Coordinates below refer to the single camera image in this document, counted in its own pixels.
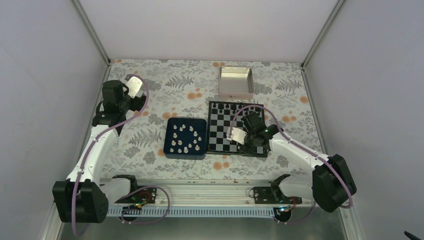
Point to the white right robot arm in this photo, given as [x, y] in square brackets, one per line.
[328, 180]

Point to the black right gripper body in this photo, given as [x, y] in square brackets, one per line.
[252, 142]

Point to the silver metal tin box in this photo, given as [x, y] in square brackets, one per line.
[235, 83]

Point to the right aluminium frame post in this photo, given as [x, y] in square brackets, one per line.
[322, 33]

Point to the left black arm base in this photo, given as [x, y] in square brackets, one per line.
[136, 202]

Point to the black white chess board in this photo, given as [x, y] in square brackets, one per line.
[220, 117]

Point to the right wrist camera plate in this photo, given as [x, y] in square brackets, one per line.
[236, 134]

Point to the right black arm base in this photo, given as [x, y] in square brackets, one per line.
[263, 195]

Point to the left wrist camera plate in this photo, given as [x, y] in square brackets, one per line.
[134, 84]

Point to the aluminium frame post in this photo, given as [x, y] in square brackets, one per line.
[322, 33]
[91, 30]

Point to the dark blue piece tray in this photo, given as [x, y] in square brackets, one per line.
[185, 138]

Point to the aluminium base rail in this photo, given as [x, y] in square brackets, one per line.
[220, 198]

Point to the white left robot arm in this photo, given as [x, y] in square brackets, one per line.
[80, 198]

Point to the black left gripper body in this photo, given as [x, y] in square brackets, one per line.
[137, 104]

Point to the floral patterned table mat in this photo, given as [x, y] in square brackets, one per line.
[184, 88]

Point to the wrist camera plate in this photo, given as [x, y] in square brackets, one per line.
[236, 134]
[134, 84]

